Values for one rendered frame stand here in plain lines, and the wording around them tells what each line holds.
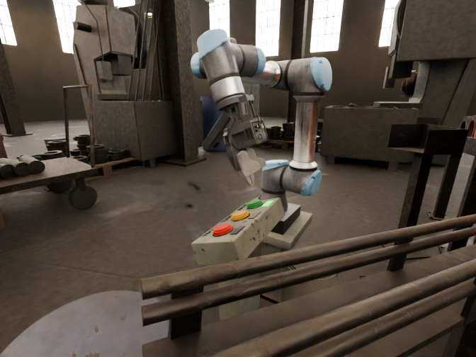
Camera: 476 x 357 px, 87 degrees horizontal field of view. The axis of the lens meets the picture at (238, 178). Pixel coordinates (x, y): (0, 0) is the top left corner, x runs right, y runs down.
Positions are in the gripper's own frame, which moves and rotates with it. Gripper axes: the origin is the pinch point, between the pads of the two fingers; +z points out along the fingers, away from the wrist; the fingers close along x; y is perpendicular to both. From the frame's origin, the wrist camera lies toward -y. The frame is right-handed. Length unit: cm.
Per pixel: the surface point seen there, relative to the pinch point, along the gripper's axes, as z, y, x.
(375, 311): 2.3, 29.7, -39.2
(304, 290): 23.3, 11.2, -9.6
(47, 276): 25, -125, -9
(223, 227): 5.4, 0.7, -15.6
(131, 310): 17.2, -20.6, -28.0
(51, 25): -647, -952, 537
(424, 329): 9.5, 31.6, -32.1
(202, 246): 7.3, -2.5, -19.6
